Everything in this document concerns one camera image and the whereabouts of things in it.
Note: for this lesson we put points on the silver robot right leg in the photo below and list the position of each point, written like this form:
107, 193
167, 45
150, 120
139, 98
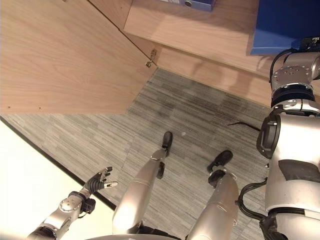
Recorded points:
217, 197

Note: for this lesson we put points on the blue folder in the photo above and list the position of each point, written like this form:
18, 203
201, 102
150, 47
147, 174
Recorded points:
282, 23

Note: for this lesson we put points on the wooden office cabinet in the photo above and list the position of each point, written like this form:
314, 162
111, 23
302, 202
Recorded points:
200, 37

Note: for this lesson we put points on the silver robot leg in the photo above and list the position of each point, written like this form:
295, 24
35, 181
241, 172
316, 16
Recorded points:
217, 197
143, 185

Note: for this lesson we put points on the metal door hinge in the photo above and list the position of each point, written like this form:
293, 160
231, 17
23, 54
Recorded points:
151, 58

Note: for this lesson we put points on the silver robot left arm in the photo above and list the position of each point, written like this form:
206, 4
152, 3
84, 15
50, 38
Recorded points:
61, 215

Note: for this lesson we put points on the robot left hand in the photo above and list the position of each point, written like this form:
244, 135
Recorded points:
96, 183

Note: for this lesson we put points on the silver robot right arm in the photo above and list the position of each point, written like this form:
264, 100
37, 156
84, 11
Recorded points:
290, 150

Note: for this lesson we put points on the silver robot left leg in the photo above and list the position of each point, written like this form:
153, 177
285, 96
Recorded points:
143, 185

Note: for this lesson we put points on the wooden cabinet door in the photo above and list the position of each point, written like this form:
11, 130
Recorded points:
67, 57

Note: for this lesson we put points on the white desk with black edge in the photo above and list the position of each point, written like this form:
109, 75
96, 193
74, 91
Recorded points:
37, 180

